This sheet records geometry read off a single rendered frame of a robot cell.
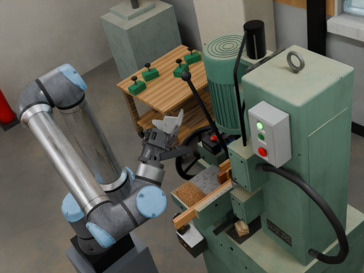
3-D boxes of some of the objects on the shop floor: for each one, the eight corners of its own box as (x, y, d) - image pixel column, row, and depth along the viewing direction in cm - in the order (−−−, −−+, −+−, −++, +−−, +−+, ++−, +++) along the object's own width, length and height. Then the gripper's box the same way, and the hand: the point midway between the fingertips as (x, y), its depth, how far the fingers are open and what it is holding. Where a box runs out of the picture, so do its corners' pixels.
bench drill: (158, 59, 451) (112, -113, 351) (197, 80, 409) (156, -110, 309) (119, 82, 434) (58, -93, 334) (155, 106, 391) (97, -87, 291)
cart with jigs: (193, 97, 389) (178, 31, 349) (241, 122, 352) (231, 50, 311) (134, 138, 363) (110, 72, 322) (179, 169, 325) (158, 98, 285)
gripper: (148, 161, 137) (167, 100, 140) (130, 160, 155) (148, 107, 158) (173, 169, 140) (192, 110, 143) (153, 168, 158) (169, 116, 161)
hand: (176, 111), depth 152 cm, fingers open, 14 cm apart
